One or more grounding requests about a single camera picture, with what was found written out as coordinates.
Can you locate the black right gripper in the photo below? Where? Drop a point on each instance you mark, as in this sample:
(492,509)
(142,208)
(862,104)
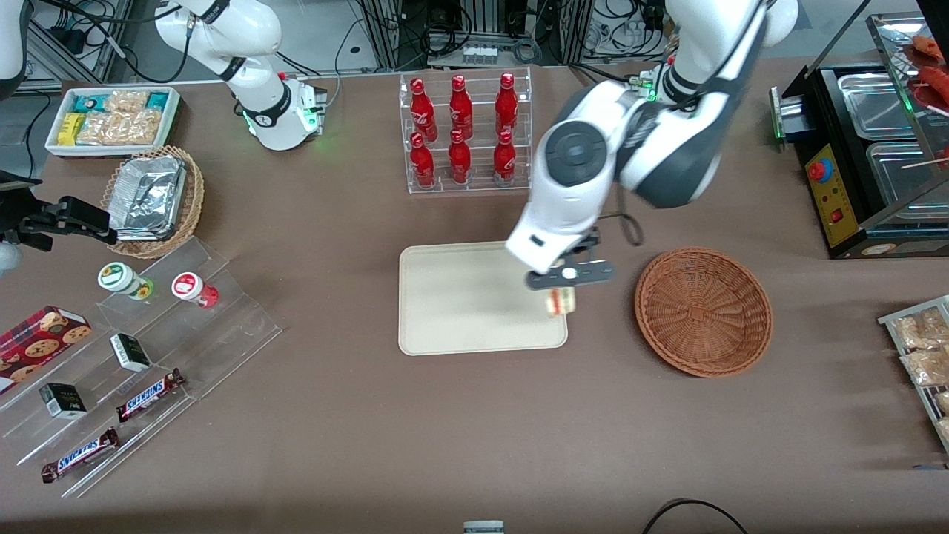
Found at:
(31,219)

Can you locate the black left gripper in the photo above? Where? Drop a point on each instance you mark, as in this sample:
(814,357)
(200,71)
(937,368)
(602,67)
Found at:
(581,249)

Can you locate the triangle sandwich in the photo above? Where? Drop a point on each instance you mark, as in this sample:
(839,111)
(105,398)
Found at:
(563,302)

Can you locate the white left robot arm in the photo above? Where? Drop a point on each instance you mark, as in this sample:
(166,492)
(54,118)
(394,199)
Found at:
(667,148)

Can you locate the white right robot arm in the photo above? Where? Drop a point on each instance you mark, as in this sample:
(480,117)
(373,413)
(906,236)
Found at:
(252,30)

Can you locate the silver foil tray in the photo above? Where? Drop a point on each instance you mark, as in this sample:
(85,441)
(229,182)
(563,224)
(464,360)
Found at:
(148,196)

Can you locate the beige plastic tray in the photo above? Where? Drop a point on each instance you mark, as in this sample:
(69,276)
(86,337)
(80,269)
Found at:
(460,304)

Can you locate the light wicker basket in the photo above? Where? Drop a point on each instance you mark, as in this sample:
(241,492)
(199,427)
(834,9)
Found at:
(194,200)

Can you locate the brown wicker basket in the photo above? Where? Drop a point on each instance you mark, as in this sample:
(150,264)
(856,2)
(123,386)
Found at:
(704,311)

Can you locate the white plastic snack bin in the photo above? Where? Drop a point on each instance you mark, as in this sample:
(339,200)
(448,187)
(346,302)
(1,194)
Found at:
(53,144)

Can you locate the green lid jar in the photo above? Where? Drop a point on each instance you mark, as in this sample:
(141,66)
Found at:
(118,277)

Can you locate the yellow snack packet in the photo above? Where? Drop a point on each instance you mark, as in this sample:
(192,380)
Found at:
(71,128)

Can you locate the clear cracker bag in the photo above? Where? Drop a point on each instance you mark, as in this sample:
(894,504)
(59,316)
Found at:
(118,128)
(126,100)

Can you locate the teal snack packet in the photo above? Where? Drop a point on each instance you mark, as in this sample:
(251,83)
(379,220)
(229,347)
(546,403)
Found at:
(89,101)
(157,101)

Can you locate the red plaid cookie box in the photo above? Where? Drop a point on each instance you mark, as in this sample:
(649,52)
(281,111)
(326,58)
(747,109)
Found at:
(37,345)

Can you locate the red lid jar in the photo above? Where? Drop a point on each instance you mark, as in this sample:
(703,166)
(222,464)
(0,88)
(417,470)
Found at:
(189,285)

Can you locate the small black box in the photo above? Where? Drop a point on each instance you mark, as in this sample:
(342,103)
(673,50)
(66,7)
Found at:
(63,400)
(130,352)

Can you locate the red cola bottle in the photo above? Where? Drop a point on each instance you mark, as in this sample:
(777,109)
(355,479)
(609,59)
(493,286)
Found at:
(422,163)
(506,104)
(460,159)
(460,107)
(421,107)
(504,159)

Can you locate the Snickers chocolate bar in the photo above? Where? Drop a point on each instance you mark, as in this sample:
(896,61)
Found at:
(148,395)
(80,454)

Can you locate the clear acrylic stepped display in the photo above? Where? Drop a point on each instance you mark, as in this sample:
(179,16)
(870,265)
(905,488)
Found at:
(237,326)

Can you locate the clear acrylic bottle rack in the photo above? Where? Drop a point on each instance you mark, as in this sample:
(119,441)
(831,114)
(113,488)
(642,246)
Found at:
(480,104)

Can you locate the small grey device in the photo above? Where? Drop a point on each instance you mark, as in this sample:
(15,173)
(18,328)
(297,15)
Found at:
(483,528)

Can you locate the grey power strip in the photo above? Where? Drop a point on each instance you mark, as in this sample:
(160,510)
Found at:
(480,54)

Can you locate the black hot food machine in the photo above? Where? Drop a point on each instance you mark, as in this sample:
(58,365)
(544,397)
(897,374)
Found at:
(815,111)

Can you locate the steel food pan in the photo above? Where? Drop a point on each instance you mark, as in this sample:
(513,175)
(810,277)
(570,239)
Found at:
(897,178)
(875,104)

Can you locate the clear pastry bag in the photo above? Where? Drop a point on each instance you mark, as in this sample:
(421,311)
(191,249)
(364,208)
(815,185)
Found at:
(927,367)
(923,330)
(944,402)

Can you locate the red sausage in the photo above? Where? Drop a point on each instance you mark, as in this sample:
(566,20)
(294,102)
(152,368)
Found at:
(933,46)
(936,85)

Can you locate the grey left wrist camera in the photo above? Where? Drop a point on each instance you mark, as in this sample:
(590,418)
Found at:
(586,272)

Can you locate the aluminium frame rack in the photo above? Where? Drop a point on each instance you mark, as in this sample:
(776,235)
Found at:
(385,37)

